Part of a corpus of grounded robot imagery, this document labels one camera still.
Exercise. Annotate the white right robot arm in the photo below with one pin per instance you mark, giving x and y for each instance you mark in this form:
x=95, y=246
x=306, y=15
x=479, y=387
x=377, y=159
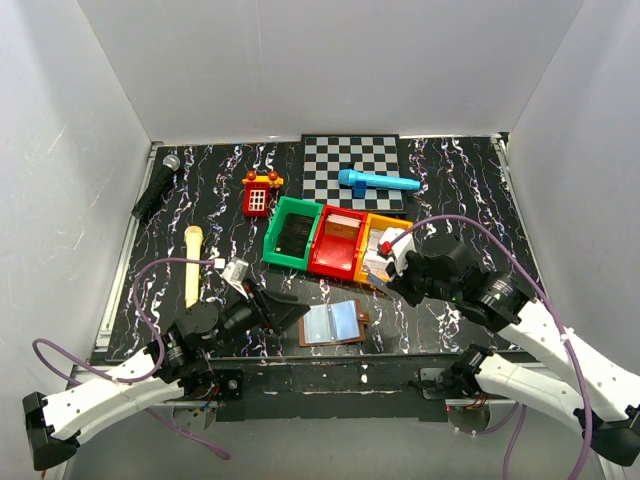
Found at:
x=585, y=390

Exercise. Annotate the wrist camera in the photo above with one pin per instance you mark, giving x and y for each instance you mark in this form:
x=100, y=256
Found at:
x=393, y=246
x=234, y=274

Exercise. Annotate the beige toy microphone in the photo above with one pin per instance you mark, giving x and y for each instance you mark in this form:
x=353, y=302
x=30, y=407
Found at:
x=193, y=240

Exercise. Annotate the green plastic bin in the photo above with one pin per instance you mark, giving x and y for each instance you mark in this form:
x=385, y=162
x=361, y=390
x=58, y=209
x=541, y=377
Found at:
x=285, y=206

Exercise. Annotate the brown box in red bin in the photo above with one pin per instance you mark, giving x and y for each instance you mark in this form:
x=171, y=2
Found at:
x=342, y=226

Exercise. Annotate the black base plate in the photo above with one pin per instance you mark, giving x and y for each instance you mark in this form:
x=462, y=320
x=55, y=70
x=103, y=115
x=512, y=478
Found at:
x=340, y=387

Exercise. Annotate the red plastic bin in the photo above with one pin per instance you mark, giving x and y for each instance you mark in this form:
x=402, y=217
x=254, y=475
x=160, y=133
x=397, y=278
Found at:
x=333, y=256

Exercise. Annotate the blue toy microphone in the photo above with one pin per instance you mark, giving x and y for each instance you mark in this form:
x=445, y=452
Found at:
x=359, y=182

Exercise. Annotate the red toy phone booth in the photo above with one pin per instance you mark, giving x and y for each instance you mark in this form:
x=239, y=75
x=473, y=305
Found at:
x=257, y=190

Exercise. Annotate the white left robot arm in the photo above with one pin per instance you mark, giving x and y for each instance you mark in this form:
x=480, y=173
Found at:
x=175, y=366

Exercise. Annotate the white cards in yellow bin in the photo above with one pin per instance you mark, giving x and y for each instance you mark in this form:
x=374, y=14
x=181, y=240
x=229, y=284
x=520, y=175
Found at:
x=373, y=261

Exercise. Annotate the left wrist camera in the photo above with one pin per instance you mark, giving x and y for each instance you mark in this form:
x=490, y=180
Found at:
x=234, y=274

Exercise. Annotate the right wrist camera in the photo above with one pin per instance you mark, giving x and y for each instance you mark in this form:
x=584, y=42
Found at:
x=393, y=246

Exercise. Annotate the black item in green bin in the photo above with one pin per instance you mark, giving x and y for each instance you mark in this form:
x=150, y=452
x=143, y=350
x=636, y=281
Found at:
x=294, y=235

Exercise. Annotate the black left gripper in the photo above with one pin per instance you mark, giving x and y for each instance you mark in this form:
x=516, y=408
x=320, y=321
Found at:
x=263, y=305

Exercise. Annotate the black and white checkerboard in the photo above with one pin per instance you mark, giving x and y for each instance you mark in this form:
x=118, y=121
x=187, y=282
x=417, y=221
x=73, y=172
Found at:
x=324, y=155

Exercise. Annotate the yellow plastic bin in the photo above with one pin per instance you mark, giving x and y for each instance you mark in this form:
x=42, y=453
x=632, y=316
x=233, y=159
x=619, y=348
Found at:
x=375, y=221

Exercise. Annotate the brown leather card holder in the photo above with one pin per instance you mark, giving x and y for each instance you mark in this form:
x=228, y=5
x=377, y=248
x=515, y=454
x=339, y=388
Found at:
x=333, y=324

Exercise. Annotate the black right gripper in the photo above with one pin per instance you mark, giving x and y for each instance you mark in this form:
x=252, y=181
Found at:
x=400, y=280

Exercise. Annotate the black microphone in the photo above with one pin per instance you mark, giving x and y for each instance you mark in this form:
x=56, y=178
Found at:
x=159, y=184

